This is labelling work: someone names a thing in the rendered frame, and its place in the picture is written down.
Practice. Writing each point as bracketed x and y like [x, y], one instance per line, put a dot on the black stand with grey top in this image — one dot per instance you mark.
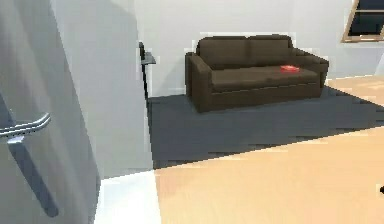
[146, 61]

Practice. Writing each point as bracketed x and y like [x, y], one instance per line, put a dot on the dark grey carpet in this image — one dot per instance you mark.
[253, 126]

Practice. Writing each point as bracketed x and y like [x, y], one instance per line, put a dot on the dark brown sofa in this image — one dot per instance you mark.
[253, 80]

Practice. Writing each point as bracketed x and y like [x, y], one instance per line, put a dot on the red flat object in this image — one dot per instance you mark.
[289, 69]

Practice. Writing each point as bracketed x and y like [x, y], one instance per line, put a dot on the grey room door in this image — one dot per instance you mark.
[50, 83]

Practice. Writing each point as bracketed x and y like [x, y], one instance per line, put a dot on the wooden framed window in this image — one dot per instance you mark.
[366, 20]

